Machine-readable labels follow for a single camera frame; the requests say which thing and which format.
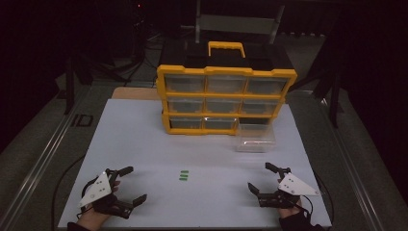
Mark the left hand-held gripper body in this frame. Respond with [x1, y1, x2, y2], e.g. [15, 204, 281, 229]
[78, 167, 136, 220]

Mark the set of clear cabinet drawers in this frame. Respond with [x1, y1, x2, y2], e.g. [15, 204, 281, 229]
[164, 74, 289, 130]

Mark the yellow and black organizer cabinet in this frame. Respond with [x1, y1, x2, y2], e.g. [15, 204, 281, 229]
[156, 40, 298, 136]

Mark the person's right hand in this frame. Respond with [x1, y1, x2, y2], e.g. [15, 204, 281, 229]
[277, 197, 304, 219]

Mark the black cable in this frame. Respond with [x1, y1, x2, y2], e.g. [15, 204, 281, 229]
[313, 172, 335, 226]
[50, 153, 88, 231]

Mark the aluminium rail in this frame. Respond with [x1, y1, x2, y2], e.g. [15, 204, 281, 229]
[319, 95, 389, 231]
[0, 86, 91, 231]

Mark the clear plastic drawer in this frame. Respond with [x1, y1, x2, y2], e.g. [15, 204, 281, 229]
[235, 123, 277, 153]

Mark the grey metal stand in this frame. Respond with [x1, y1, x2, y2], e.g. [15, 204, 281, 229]
[193, 0, 286, 45]

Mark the dark stand leg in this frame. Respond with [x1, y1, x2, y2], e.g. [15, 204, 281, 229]
[329, 71, 342, 129]
[63, 57, 77, 116]

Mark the white table cover sheet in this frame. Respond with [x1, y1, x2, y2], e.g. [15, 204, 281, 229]
[57, 98, 333, 230]

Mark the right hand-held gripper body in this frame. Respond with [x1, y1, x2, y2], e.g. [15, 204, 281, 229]
[258, 167, 321, 209]

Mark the person's left hand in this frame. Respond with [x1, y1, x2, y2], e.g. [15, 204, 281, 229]
[76, 180, 121, 231]

